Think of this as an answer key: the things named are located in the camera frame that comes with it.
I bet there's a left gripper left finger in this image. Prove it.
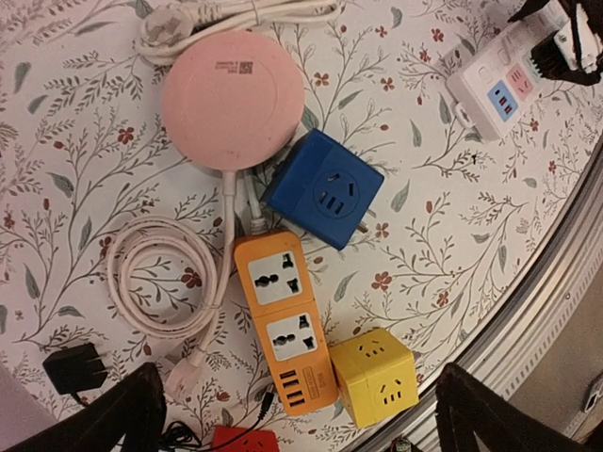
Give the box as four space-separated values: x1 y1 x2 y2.
1 363 166 451

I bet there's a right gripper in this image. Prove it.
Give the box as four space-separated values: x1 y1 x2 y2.
508 1 602 86

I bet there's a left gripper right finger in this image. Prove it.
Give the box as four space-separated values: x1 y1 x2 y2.
436 363 602 452

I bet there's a yellow cube socket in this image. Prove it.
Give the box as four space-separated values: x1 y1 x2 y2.
330 328 419 429

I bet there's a white multi-socket power strip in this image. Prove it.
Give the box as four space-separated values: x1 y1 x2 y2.
446 12 552 141

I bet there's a red cube socket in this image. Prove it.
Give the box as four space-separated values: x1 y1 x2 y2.
211 426 280 452

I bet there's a blue cube socket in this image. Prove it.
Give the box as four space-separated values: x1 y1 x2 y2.
261 129 384 250

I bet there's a black power adapter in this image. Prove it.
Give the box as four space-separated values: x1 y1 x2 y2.
42 343 108 407

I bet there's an orange power strip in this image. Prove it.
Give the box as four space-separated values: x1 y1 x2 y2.
234 231 338 416

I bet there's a floral table mat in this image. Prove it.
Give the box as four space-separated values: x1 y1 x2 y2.
1 1 602 446

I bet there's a pink round socket hub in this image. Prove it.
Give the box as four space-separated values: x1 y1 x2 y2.
161 31 305 172

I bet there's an aluminium front rail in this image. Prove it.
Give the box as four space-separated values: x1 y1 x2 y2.
385 136 603 452

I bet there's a coiled white cable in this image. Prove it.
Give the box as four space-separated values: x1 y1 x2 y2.
106 169 236 401

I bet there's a white cable with plug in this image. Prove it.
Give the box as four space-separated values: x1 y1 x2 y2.
134 0 340 67

